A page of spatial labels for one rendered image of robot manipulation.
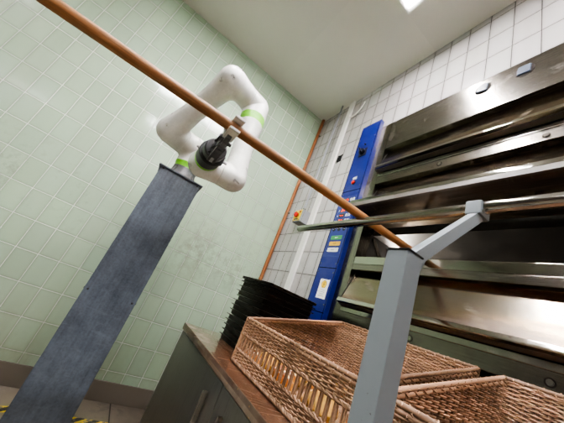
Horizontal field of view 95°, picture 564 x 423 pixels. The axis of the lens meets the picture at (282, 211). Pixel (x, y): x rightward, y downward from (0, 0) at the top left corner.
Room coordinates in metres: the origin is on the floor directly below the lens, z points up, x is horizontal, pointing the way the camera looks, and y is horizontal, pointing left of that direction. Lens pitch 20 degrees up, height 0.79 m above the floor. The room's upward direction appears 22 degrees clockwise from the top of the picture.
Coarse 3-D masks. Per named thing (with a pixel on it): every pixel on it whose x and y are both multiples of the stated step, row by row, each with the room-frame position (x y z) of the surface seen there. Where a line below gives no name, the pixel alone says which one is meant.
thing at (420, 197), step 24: (528, 168) 0.58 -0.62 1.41; (552, 168) 0.53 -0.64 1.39; (408, 192) 0.92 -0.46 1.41; (432, 192) 0.83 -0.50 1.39; (456, 192) 0.77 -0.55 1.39; (480, 192) 0.72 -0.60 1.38; (504, 192) 0.67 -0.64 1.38; (528, 192) 0.63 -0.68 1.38; (552, 192) 0.59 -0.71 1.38; (504, 216) 0.76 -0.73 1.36; (528, 216) 0.71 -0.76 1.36
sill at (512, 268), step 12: (372, 264) 1.18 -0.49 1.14; (432, 264) 0.93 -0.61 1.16; (444, 264) 0.89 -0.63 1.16; (456, 264) 0.85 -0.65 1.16; (468, 264) 0.82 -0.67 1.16; (480, 264) 0.78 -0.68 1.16; (492, 264) 0.75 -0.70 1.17; (504, 264) 0.73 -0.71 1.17; (516, 264) 0.70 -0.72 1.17; (528, 264) 0.68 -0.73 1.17; (540, 264) 0.65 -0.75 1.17; (552, 264) 0.63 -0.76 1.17; (552, 276) 0.63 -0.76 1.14
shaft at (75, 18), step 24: (48, 0) 0.41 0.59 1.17; (72, 24) 0.44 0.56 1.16; (96, 24) 0.45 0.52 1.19; (120, 48) 0.47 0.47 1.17; (144, 72) 0.50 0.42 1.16; (192, 96) 0.54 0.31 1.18; (216, 120) 0.58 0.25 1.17; (264, 144) 0.64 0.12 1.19; (288, 168) 0.68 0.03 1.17; (360, 216) 0.82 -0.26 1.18
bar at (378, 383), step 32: (320, 224) 1.00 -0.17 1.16; (352, 224) 0.84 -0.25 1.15; (416, 256) 0.39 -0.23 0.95; (384, 288) 0.41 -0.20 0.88; (416, 288) 0.40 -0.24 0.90; (384, 320) 0.39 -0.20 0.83; (384, 352) 0.38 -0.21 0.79; (384, 384) 0.38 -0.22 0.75; (352, 416) 0.41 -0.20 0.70; (384, 416) 0.39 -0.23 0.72
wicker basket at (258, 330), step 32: (256, 320) 0.99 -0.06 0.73; (288, 320) 1.11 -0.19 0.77; (320, 320) 1.19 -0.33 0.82; (256, 352) 0.91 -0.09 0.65; (288, 352) 0.77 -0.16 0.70; (320, 352) 1.21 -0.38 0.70; (352, 352) 1.12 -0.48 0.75; (416, 352) 0.91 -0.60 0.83; (256, 384) 0.85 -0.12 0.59; (288, 384) 0.74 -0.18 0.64; (320, 384) 0.65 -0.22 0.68; (352, 384) 0.57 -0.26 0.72; (288, 416) 0.70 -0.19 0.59
